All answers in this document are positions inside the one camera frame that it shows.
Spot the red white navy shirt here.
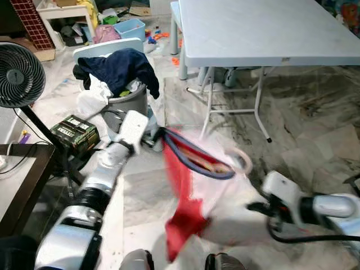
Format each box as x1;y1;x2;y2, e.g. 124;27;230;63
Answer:
162;127;272;263

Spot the pink plastic hanger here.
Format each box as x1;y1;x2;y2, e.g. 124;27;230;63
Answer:
228;147;255;176

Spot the navy blue garment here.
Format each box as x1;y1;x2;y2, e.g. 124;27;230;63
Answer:
73;48;160;100

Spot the grey laundry basket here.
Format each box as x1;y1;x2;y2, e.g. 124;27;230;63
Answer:
103;84;150;134

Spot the silver robot right leg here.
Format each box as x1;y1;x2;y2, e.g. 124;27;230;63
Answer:
205;253;246;270

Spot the silver robot leg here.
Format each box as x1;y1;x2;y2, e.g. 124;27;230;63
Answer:
119;249;154;270
205;253;246;270

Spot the white garment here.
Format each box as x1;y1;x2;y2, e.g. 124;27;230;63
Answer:
76;76;113;120

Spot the green black carton box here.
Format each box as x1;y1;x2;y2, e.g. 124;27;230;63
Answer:
49;115;101;157

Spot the light blue plastic chair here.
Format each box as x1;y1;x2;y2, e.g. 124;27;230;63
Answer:
73;38;146;64

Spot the blue plastic bin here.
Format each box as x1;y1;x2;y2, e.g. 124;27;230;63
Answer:
114;19;146;41

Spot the pink backpack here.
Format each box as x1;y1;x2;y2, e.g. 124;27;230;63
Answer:
93;25;121;44

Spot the dark wooden side table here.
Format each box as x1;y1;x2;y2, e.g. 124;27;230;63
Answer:
0;143;56;237

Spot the silver robot left leg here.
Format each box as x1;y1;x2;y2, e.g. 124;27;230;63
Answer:
119;249;154;270

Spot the brown cardboard piece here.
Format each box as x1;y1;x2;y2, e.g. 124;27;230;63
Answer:
0;37;56;61

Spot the black standing fan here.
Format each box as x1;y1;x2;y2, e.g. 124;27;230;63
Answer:
0;42;74;186

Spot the white shelf unit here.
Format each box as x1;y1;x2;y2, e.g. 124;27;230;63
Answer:
37;0;95;50

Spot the light blue folding table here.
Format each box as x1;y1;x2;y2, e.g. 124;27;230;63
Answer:
177;0;360;143

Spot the red brick pillar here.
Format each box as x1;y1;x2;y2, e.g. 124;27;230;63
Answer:
10;0;56;51

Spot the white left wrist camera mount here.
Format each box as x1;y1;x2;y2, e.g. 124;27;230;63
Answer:
114;110;150;154

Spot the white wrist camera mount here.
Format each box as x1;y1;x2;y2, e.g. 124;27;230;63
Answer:
114;110;150;154
262;170;304;217

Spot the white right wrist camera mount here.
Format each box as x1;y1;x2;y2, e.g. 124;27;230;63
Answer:
262;170;304;217

